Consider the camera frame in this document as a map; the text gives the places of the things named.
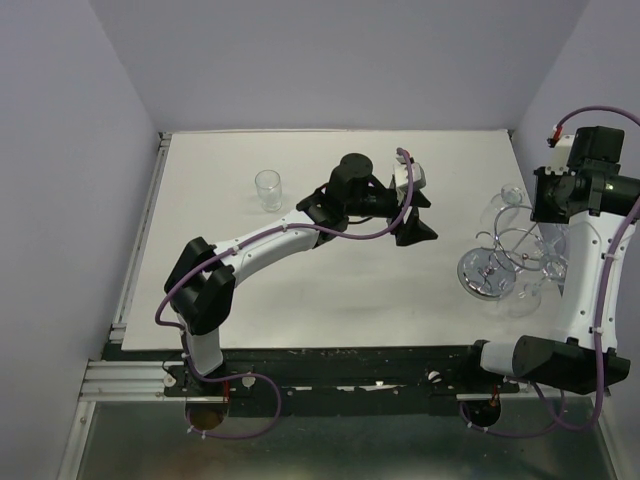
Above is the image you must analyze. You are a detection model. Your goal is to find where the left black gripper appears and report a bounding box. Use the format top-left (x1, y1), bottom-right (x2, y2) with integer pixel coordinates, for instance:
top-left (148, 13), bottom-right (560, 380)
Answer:
top-left (345, 188), bottom-right (439, 246)

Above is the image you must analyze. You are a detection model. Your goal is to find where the ribbed wine glass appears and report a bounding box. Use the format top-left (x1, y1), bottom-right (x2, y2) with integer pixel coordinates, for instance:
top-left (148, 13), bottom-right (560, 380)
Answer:
top-left (480, 184), bottom-right (526, 230)

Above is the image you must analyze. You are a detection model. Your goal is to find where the chrome wine glass rack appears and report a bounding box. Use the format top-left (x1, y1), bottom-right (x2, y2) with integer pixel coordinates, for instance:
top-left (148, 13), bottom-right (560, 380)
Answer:
top-left (457, 206), bottom-right (542, 302)

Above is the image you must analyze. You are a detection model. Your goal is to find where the short clear wine glass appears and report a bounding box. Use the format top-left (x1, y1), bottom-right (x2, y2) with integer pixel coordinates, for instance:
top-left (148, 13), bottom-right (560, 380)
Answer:
top-left (254, 170), bottom-right (282, 212)

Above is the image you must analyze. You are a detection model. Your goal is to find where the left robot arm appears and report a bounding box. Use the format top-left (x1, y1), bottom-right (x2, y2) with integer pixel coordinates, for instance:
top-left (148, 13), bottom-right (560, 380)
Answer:
top-left (159, 149), bottom-right (438, 395)

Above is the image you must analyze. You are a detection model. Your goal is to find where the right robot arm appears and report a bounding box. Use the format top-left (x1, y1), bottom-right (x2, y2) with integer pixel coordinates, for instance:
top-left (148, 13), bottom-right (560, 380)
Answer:
top-left (459, 126), bottom-right (639, 395)

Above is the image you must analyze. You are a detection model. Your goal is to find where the right wine glass on rack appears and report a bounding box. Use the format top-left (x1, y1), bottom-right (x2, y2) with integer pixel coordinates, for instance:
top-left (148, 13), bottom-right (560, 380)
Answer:
top-left (536, 223), bottom-right (569, 277)

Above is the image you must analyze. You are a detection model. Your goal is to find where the tall wine glass on rack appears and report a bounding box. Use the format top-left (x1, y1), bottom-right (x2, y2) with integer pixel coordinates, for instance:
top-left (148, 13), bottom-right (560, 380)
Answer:
top-left (498, 257), bottom-right (567, 319)

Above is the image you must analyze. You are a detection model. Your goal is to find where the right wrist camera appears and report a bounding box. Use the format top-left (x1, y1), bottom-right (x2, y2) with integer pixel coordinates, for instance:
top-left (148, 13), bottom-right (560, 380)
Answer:
top-left (546, 134), bottom-right (575, 175)

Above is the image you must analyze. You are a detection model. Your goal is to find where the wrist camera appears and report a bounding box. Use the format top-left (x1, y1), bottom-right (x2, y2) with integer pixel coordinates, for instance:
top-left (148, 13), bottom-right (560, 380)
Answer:
top-left (546, 134), bottom-right (575, 175)
top-left (392, 162), bottom-right (427, 194)

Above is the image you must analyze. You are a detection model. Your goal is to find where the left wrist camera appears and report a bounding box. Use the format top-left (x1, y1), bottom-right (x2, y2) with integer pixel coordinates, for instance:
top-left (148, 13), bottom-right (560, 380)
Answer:
top-left (392, 162), bottom-right (427, 194)

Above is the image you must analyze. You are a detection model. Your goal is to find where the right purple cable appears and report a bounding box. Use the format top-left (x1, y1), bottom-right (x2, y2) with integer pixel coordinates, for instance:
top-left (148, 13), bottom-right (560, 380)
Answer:
top-left (459, 104), bottom-right (640, 446)

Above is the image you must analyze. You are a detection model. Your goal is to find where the purple cable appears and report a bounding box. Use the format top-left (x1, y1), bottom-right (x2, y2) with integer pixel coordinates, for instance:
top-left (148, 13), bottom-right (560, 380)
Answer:
top-left (459, 104), bottom-right (640, 446)
top-left (153, 146), bottom-right (282, 441)

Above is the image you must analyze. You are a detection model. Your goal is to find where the black mounting base plate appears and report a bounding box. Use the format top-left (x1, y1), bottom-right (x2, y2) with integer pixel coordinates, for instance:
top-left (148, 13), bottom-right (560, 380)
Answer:
top-left (164, 346), bottom-right (518, 417)

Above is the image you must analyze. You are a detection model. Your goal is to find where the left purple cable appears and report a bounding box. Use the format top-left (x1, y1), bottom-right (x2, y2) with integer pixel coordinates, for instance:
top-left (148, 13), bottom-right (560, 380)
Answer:
top-left (153, 146), bottom-right (282, 441)

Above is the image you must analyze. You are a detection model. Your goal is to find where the aluminium rail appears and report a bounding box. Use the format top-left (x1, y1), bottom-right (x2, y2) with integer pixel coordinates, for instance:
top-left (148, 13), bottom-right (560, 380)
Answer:
top-left (79, 361), bottom-right (166, 402)

